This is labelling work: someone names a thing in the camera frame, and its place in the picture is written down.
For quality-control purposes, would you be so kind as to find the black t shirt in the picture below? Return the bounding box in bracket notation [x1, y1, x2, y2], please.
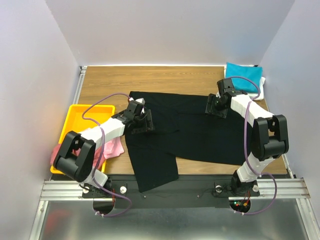
[125, 91, 245, 193]

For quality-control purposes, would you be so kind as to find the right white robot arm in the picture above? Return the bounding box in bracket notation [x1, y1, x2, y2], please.
[205, 77, 289, 194]

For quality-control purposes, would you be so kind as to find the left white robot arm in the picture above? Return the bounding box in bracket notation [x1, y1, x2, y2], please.
[53, 98, 155, 188]

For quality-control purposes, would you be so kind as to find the light pink t shirt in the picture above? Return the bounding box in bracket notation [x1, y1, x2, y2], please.
[74, 137, 125, 160]

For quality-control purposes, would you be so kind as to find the white folded t shirt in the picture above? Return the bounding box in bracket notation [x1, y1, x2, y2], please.
[224, 66, 266, 101]

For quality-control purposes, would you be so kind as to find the teal folded t shirt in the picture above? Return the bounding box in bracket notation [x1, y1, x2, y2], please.
[225, 62, 263, 93]

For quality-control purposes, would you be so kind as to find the yellow plastic bin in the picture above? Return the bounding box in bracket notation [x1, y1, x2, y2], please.
[49, 104, 116, 175]

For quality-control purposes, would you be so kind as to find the dark red t shirt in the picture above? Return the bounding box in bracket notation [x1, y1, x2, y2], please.
[50, 144, 61, 165]

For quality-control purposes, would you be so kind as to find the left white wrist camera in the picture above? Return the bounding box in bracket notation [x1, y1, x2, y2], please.
[128, 97, 145, 114]

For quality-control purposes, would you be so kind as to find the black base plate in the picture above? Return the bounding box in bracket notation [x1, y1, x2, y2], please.
[82, 173, 261, 210]

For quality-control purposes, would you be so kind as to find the aluminium frame rail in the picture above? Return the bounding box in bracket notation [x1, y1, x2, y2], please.
[28, 65, 88, 240]

